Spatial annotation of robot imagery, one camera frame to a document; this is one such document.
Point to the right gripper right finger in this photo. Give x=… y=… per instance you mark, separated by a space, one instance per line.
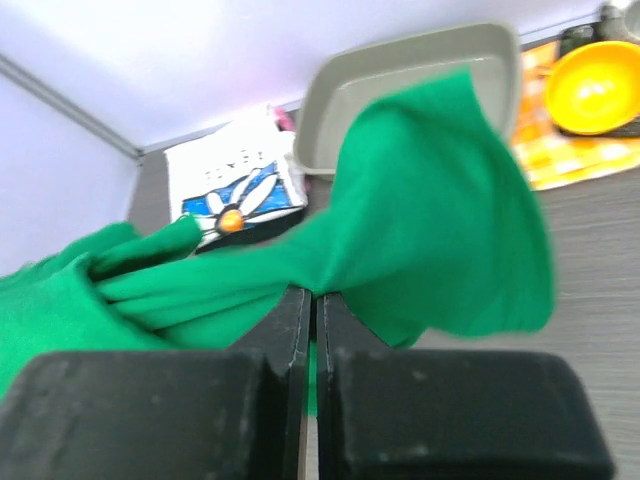
x=384 y=413

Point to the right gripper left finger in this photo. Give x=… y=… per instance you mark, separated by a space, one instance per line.
x=236 y=413

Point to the green t shirt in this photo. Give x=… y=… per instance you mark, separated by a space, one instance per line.
x=430 y=225

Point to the grey plastic tray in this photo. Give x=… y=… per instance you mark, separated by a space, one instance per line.
x=351 y=80

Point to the orange bowl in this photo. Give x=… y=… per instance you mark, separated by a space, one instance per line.
x=594 y=89

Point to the white folded daisy t shirt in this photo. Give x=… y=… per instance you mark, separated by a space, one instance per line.
x=241 y=176

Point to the orange checkered cloth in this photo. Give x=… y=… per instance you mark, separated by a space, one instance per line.
x=548 y=158

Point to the black floral square plate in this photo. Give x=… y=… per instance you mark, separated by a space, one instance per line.
x=573 y=38

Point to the grey striped mug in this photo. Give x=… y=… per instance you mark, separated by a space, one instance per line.
x=619 y=20

